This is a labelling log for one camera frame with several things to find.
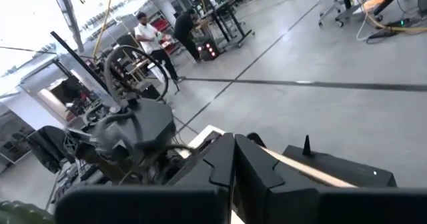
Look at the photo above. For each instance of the black monitor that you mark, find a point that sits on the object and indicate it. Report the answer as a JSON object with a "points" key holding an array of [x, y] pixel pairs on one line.
{"points": [[50, 147]]}

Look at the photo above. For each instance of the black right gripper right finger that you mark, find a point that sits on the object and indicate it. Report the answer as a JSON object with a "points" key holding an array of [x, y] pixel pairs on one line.
{"points": [[253, 177]]}

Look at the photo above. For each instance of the person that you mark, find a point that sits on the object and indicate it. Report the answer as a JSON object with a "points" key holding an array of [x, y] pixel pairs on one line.
{"points": [[183, 25], [146, 34]]}

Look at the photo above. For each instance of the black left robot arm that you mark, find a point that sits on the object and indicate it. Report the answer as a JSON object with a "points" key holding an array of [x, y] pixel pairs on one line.
{"points": [[150, 124]]}

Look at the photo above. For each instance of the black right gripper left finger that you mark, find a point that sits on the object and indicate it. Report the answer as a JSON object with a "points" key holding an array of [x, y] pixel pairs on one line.
{"points": [[220, 164]]}

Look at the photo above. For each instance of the black lit computer tower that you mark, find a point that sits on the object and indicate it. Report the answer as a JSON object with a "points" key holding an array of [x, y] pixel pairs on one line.
{"points": [[208, 50]]}

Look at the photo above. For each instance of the black diagonal frame bar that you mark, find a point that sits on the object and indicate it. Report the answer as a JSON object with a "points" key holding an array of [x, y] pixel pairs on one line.
{"points": [[80, 61]]}

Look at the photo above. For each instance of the black desk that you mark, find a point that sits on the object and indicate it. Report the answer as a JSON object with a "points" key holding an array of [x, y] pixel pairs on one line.
{"points": [[238, 22]]}

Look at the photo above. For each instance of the black flat box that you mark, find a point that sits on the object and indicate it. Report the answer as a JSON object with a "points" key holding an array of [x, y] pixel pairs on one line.
{"points": [[350, 170]]}

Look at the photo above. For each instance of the green cactus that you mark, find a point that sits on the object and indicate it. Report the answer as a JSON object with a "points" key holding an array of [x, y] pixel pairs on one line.
{"points": [[23, 214]]}

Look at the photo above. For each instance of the grey rolling cart base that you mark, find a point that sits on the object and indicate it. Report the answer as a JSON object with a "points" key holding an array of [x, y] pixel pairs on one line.
{"points": [[343, 15]]}

